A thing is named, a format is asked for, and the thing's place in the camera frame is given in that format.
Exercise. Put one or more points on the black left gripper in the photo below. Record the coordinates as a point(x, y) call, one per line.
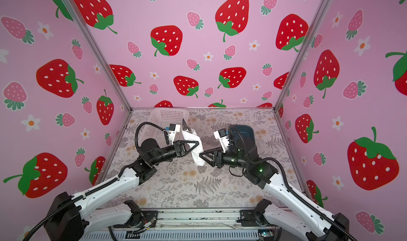
point(179, 148)

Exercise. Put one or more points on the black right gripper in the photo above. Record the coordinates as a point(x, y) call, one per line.
point(218, 158)

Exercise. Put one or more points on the white paper napkin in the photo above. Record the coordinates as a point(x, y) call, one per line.
point(195, 153)

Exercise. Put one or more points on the teal plastic utensil tray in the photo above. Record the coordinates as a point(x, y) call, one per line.
point(242, 138)

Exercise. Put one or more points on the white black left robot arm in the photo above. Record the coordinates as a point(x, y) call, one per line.
point(73, 216)

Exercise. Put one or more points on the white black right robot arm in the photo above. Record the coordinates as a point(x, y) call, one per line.
point(269, 175)

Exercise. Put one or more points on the white plastic mesh basket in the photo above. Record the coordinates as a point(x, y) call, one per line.
point(162, 117)

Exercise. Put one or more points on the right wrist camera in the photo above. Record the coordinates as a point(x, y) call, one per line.
point(223, 137)

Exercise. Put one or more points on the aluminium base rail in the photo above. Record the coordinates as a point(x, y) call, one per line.
point(197, 223)

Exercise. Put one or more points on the aluminium corner frame post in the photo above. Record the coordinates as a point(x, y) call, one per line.
point(91, 42)

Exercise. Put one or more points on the right aluminium corner post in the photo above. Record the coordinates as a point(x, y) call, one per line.
point(313, 29)

